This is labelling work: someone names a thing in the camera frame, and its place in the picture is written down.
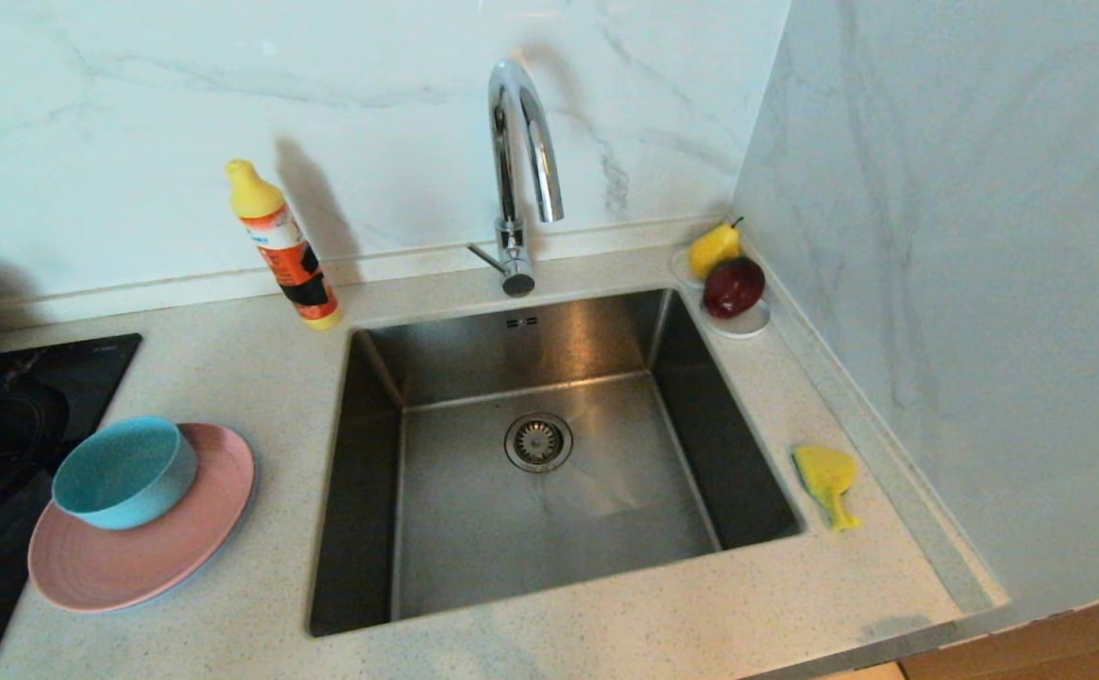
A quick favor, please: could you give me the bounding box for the orange detergent bottle yellow cap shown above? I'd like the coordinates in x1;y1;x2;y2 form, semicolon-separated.
225;159;344;331

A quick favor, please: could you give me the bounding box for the round metal drain strainer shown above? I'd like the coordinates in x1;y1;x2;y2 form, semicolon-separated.
503;412;574;473

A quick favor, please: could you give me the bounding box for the chrome gooseneck faucet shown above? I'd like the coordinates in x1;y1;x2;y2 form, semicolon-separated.
466;59;566;298

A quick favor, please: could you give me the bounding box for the yellow fish-shaped sponge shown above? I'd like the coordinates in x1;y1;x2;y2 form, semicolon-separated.
791;444;860;533

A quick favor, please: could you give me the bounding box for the dark red apple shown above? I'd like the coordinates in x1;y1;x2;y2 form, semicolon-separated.
702;256;767;319

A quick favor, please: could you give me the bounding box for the yellow pear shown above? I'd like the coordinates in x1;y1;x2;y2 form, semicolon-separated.
687;216;745;281

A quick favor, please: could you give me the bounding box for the wooden cabinet panel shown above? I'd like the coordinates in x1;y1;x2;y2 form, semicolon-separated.
899;586;1099;680

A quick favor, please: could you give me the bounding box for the black glass cooktop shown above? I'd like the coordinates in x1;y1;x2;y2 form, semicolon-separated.
0;332;144;680

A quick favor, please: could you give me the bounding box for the teal plastic bowl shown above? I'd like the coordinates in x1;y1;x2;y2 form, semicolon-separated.
51;416;199;531

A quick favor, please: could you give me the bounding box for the small white dish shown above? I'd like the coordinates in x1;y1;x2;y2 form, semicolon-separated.
669;244;772;339

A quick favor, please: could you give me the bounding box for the pink plastic plate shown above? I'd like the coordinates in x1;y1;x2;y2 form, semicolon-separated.
27;422;256;614

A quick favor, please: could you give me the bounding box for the stainless steel sink basin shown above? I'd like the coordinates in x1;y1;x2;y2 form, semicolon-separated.
309;288;805;638

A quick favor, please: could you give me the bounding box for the blue plastic plate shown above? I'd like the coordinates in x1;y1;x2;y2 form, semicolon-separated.
162;472;258;605

